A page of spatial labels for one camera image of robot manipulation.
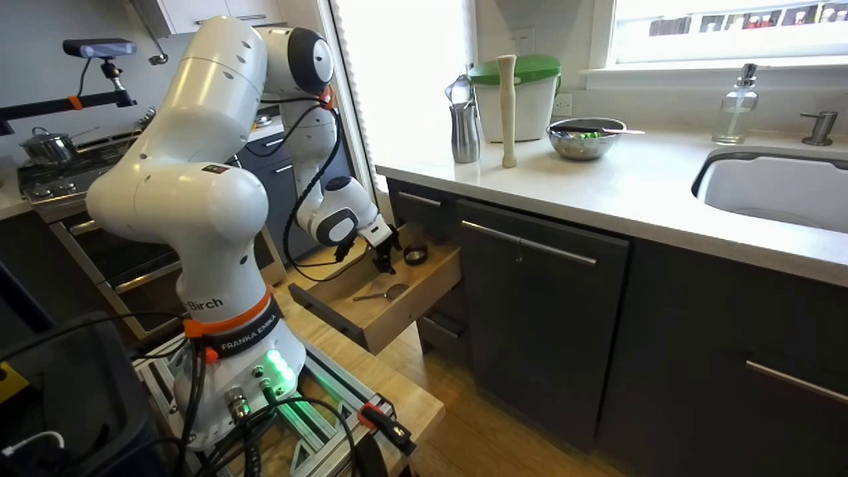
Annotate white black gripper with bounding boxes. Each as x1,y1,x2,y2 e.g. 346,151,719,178
355,210,401,273

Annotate wooden drawer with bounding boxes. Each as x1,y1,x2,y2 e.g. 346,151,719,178
290,219,466,354

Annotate dark narrow drawer front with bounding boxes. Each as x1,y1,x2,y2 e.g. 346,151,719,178
387,180,465,245

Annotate metal strainer spoon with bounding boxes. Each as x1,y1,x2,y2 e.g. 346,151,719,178
354,281,411,304

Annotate wooden robot platform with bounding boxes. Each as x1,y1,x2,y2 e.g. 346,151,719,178
264,281,446,477

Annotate steel thermos bottle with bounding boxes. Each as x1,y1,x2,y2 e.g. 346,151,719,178
443,74,485,167

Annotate dark dishwasher front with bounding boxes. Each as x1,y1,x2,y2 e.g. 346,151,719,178
453,195,633,448

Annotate wooden pestle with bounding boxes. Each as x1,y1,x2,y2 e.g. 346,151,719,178
496,53,519,169

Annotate white bin green lid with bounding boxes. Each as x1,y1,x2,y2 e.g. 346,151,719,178
466,53,566,146

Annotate metal bowl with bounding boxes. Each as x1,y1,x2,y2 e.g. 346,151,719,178
547,117,629,161

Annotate stainless oven range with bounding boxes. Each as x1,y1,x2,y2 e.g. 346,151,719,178
16,130,290,347

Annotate black plastic crate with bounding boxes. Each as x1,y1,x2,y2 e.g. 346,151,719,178
0,313,167,477

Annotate dark wide cabinet front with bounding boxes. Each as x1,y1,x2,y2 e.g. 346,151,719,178
596,236,848,477

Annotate black stand bar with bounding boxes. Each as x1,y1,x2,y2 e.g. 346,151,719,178
0,86,142,138

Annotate clear soap dispenser bottle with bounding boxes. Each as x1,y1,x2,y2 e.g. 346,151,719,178
714,61,763,146

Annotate undermount kitchen sink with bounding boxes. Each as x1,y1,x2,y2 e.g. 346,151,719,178
690,142,848,236

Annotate metal countertop sink fixture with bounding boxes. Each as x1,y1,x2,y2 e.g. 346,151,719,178
800,109,840,149

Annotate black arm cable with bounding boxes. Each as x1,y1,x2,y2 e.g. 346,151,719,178
278,94,350,285

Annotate black red cable connector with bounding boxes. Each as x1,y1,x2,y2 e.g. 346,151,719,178
355,400,419,457

